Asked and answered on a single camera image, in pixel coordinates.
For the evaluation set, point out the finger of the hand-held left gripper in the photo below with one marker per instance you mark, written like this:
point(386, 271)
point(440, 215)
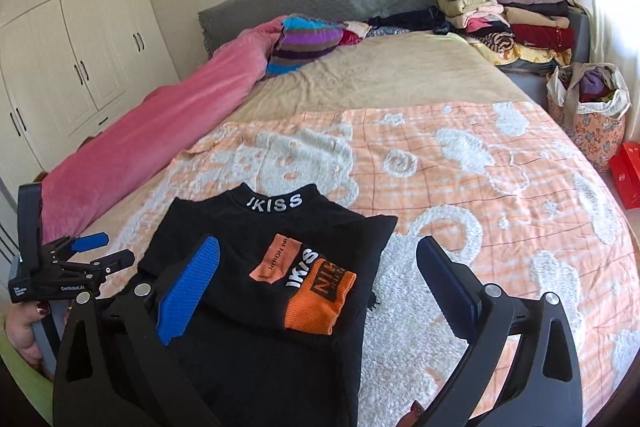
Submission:
point(115, 263)
point(90, 241)

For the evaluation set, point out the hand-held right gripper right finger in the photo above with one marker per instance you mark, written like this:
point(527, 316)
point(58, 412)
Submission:
point(450, 287)

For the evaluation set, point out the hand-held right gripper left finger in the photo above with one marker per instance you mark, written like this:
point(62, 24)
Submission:
point(187, 287)

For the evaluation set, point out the black sweater with orange cuffs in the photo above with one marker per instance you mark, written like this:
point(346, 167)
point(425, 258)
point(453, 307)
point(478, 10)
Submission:
point(310, 227)

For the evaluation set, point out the dark clothes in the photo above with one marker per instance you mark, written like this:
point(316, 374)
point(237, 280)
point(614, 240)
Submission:
point(410, 21)

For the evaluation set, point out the pile of folded clothes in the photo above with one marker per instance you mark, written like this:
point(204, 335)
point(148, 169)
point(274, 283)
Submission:
point(510, 17)

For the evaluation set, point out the person's left hand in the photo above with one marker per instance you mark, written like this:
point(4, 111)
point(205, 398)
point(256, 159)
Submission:
point(20, 332)

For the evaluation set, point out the orange white patterned blanket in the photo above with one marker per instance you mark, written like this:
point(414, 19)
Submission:
point(500, 207)

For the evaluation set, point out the pink fleece blanket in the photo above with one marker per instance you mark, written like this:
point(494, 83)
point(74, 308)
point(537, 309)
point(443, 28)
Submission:
point(150, 132)

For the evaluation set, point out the white wardrobe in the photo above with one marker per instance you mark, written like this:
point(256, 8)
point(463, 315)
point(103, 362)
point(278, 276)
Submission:
point(75, 57)

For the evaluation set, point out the red box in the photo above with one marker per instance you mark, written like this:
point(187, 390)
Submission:
point(627, 177)

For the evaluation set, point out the floral tote bag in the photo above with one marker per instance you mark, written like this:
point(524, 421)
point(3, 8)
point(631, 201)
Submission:
point(590, 127)

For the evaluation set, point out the beige bed sheet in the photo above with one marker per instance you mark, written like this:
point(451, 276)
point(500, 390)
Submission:
point(400, 72)

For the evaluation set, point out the striped purple blue garment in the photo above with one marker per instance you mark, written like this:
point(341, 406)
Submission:
point(305, 44)

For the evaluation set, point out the red pink cloth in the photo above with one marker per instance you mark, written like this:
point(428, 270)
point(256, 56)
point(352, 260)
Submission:
point(354, 34)

